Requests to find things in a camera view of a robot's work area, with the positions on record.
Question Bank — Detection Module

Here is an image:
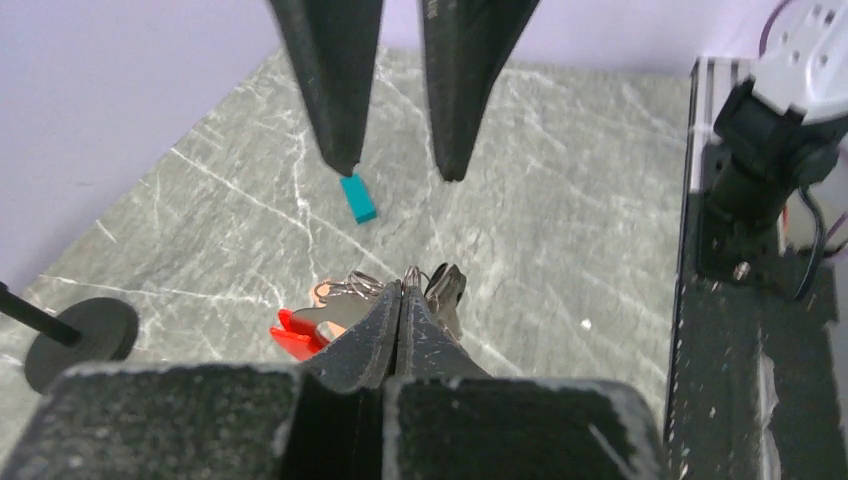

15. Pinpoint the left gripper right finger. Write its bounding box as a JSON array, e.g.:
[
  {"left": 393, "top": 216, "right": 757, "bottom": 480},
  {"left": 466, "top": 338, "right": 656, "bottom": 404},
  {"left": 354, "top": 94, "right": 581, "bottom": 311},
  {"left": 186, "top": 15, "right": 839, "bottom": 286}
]
[{"left": 396, "top": 286, "right": 491, "bottom": 388}]

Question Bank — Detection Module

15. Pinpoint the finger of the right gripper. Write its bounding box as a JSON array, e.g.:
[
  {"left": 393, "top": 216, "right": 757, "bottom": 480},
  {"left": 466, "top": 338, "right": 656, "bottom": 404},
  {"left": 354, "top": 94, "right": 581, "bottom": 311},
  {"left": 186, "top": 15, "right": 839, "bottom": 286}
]
[
  {"left": 419, "top": 0, "right": 538, "bottom": 182},
  {"left": 269, "top": 0, "right": 383, "bottom": 177}
]

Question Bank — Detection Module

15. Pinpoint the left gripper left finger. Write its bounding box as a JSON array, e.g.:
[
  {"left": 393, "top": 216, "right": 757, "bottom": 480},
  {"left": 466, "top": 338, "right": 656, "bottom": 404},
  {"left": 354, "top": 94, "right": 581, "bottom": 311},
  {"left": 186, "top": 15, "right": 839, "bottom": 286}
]
[{"left": 301, "top": 280, "right": 402, "bottom": 391}]

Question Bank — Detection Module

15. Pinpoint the red carabiner keyring with chain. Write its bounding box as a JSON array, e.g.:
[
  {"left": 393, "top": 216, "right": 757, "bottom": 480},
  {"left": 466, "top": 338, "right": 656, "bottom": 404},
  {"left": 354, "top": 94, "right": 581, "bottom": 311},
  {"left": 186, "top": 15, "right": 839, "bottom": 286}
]
[{"left": 269, "top": 270, "right": 384, "bottom": 361}]

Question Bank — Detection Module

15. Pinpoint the black tagged key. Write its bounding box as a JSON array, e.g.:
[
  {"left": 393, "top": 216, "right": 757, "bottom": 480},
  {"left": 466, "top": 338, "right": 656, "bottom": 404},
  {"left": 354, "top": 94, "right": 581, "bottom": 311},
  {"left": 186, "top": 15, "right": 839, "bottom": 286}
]
[{"left": 424, "top": 262, "right": 467, "bottom": 340}]

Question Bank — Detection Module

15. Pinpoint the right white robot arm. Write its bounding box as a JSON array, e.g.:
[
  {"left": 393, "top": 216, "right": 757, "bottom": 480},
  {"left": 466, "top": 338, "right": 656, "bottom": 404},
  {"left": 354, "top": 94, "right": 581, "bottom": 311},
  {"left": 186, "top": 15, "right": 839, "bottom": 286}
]
[{"left": 270, "top": 1, "right": 847, "bottom": 228}]

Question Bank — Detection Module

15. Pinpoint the teal block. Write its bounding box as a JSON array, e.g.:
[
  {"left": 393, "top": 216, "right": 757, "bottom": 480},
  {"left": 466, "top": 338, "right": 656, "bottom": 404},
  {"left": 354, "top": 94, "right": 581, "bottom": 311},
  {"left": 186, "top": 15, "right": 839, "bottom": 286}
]
[{"left": 339, "top": 173, "right": 377, "bottom": 224}]

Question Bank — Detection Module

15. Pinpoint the black microphone stand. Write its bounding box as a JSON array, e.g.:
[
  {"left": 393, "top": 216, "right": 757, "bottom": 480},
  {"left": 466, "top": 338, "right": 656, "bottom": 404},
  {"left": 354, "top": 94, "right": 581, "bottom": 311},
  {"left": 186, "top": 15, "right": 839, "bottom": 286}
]
[{"left": 1, "top": 284, "right": 140, "bottom": 394}]

